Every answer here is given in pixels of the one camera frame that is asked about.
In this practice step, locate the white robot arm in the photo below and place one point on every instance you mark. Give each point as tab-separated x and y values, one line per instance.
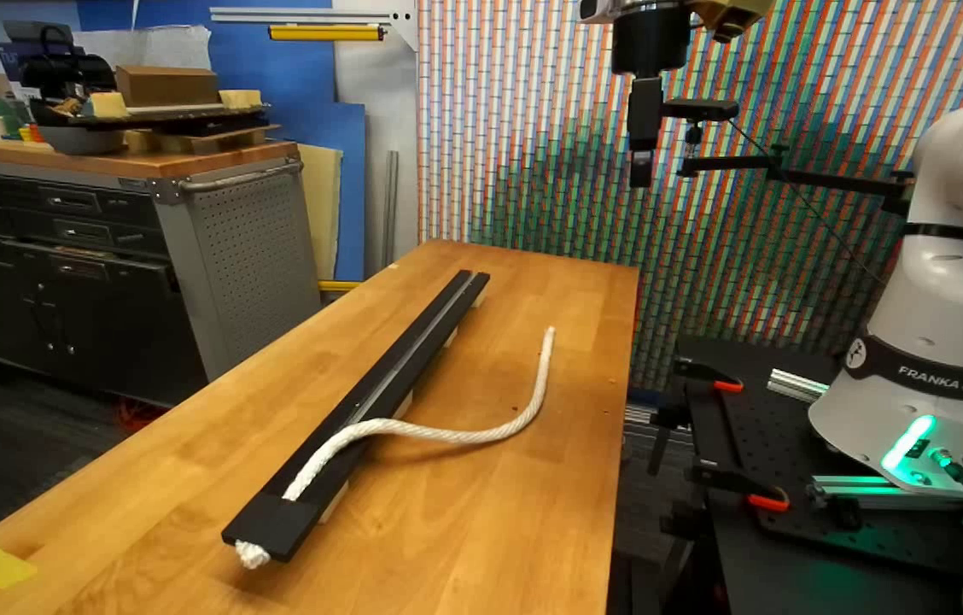
897	403

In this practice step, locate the orange black clamp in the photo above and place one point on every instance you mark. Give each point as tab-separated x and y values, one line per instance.
753	489
710	373

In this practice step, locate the long black channel rail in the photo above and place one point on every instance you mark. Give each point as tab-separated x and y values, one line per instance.
299	494

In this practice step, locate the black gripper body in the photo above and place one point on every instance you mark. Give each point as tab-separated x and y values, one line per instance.
650	40

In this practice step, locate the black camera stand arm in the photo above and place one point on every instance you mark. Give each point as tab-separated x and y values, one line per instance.
773	160

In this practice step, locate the blue foam board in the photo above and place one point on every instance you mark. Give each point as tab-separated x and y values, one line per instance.
295	78

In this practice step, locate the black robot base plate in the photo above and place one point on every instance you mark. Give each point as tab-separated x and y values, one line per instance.
847	543

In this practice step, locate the grey metal tool cabinet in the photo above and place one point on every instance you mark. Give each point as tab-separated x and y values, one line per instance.
153	275

